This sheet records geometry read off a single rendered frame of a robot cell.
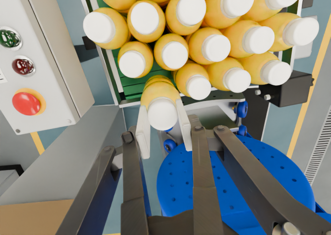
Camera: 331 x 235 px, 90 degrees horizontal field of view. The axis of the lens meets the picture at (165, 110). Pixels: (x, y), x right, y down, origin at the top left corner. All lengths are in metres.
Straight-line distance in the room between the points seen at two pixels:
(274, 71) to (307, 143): 1.99
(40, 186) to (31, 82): 0.61
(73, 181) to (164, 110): 0.65
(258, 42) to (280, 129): 1.73
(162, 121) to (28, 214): 0.49
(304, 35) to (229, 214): 0.30
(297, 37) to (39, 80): 0.39
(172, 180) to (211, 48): 0.26
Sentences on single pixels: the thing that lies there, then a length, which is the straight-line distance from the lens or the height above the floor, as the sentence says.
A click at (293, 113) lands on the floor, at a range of 1.98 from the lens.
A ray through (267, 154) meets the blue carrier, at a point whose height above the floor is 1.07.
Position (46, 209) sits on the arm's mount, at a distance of 0.61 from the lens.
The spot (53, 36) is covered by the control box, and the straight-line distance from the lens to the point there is 0.32.
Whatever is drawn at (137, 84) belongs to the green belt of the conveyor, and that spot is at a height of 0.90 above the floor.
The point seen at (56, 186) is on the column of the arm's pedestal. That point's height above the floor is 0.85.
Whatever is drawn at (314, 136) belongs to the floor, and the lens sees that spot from 2.30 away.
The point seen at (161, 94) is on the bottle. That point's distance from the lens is 0.23.
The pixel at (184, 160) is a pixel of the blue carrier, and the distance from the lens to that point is 0.40.
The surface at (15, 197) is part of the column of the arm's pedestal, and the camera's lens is 0.87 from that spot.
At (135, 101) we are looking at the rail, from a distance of 0.39.
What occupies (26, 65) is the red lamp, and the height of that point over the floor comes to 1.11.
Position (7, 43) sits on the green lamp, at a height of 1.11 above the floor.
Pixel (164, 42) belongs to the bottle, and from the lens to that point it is 0.30.
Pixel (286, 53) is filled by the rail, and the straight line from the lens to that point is 0.49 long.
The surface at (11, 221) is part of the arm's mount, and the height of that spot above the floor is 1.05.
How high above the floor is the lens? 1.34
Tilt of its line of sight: 66 degrees down
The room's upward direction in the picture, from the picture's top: 171 degrees clockwise
